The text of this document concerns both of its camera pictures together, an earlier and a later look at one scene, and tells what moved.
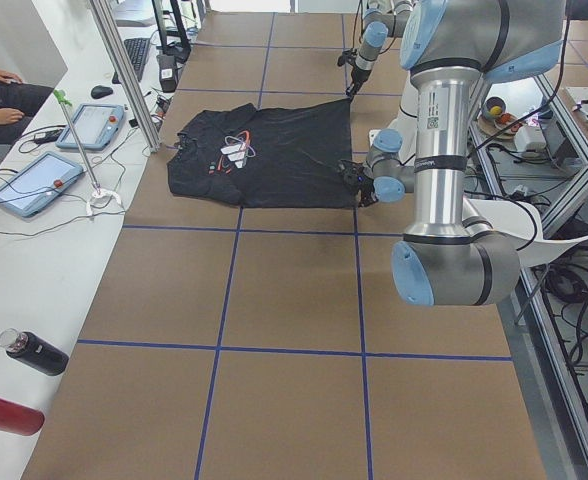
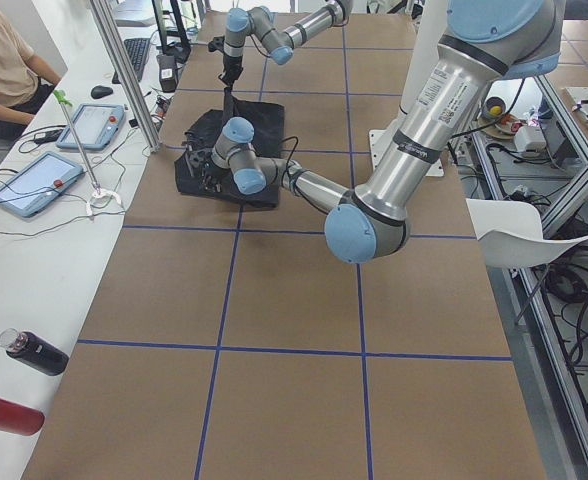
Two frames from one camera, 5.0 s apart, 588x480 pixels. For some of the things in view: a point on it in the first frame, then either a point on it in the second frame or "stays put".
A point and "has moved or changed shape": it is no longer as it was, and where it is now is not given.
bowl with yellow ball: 494,106 stays put
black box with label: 168,72 stays put
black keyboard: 137,49 stays put
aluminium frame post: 104,13 stays put
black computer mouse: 100,91 stays put
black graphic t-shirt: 281,157 has moved or changed shape
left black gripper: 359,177 -> 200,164
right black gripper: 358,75 -> 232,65
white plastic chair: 519,221 stays put
